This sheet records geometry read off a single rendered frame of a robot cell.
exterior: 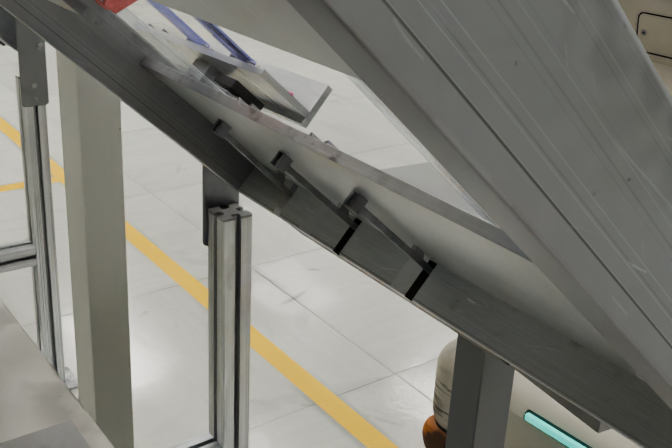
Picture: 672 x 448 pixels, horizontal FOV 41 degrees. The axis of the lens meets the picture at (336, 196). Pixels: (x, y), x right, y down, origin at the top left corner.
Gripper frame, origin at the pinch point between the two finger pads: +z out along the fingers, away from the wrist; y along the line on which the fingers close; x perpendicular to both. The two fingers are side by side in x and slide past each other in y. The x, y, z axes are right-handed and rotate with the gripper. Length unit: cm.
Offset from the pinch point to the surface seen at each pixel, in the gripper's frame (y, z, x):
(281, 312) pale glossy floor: -83, 25, 116
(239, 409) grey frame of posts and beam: -10, 31, 50
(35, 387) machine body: 9.0, 31.0, 9.4
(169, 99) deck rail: -7.9, 3.6, 14.9
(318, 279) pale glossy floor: -93, 14, 130
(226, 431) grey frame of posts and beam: -10, 34, 50
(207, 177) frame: -13.8, 8.2, 28.4
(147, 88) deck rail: -7.9, 4.0, 12.1
